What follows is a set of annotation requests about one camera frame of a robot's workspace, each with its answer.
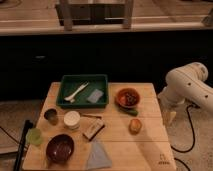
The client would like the dark red bowl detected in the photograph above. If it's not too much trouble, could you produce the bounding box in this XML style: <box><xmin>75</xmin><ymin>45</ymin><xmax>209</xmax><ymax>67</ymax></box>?
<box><xmin>46</xmin><ymin>134</ymin><xmax>74</xmax><ymax>164</ymax></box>

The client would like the white paper cup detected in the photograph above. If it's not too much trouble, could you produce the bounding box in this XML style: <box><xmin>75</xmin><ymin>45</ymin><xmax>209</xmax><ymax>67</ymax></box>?
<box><xmin>64</xmin><ymin>111</ymin><xmax>80</xmax><ymax>130</ymax></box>

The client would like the green vegetable piece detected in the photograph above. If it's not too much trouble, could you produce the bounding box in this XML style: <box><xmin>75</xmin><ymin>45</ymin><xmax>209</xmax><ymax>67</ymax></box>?
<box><xmin>116</xmin><ymin>105</ymin><xmax>138</xmax><ymax>116</ymax></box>

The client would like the white plastic fork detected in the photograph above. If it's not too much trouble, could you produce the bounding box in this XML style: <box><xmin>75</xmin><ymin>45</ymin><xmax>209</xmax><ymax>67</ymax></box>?
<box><xmin>64</xmin><ymin>82</ymin><xmax>89</xmax><ymax>101</ymax></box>

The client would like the thin brown stick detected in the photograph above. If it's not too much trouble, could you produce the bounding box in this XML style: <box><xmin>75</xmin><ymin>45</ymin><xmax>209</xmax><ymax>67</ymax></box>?
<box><xmin>80</xmin><ymin>114</ymin><xmax>102</xmax><ymax>119</ymax></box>

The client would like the black cable on floor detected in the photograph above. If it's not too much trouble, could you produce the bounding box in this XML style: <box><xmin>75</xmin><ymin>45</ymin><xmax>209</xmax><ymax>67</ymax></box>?
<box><xmin>171</xmin><ymin>103</ymin><xmax>201</xmax><ymax>171</ymax></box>

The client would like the green plastic cup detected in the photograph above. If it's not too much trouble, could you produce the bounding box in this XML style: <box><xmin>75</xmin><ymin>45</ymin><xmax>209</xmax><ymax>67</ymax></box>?
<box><xmin>26</xmin><ymin>128</ymin><xmax>43</xmax><ymax>146</ymax></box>

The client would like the wooden chair frame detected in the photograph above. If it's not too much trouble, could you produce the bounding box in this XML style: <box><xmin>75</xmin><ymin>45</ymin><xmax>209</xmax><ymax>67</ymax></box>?
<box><xmin>55</xmin><ymin>0</ymin><xmax>134</xmax><ymax>31</ymax></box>

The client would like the black stand at left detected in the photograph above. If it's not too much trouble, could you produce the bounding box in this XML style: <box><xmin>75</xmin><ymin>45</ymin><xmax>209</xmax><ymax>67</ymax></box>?
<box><xmin>13</xmin><ymin>120</ymin><xmax>33</xmax><ymax>171</ymax></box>

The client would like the small yellow-red apple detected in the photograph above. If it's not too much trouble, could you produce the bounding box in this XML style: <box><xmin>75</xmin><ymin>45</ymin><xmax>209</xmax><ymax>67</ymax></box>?
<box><xmin>129</xmin><ymin>119</ymin><xmax>142</xmax><ymax>134</ymax></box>

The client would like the green plastic tray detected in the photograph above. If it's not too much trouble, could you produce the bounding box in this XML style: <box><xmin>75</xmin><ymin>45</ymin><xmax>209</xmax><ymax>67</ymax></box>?
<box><xmin>56</xmin><ymin>74</ymin><xmax>108</xmax><ymax>109</ymax></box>

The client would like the grey folded cloth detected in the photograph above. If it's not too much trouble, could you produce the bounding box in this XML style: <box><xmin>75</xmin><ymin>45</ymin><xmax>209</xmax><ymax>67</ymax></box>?
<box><xmin>85</xmin><ymin>140</ymin><xmax>112</xmax><ymax>170</ymax></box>

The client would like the dark metal cup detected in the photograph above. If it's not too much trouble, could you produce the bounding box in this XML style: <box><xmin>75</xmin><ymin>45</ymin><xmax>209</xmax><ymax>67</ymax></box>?
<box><xmin>44</xmin><ymin>109</ymin><xmax>58</xmax><ymax>125</ymax></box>

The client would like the brown rectangular block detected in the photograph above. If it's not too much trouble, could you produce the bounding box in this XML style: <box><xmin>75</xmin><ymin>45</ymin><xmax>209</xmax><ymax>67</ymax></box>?
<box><xmin>83</xmin><ymin>119</ymin><xmax>105</xmax><ymax>141</ymax></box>

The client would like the orange bowl with contents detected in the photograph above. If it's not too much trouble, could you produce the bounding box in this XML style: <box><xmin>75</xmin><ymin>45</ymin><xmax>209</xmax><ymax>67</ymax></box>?
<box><xmin>115</xmin><ymin>88</ymin><xmax>140</xmax><ymax>109</ymax></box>

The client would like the grey sponge in tray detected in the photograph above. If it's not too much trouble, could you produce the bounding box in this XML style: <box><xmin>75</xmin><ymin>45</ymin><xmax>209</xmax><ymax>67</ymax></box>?
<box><xmin>87</xmin><ymin>89</ymin><xmax>103</xmax><ymax>103</ymax></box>

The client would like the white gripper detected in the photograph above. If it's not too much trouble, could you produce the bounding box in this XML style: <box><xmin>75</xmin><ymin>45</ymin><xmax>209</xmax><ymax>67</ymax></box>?
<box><xmin>161</xmin><ymin>103</ymin><xmax>177</xmax><ymax>126</ymax></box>

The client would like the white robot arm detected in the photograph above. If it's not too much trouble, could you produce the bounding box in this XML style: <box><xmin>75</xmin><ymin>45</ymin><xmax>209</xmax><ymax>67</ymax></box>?
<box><xmin>157</xmin><ymin>62</ymin><xmax>213</xmax><ymax>126</ymax></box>

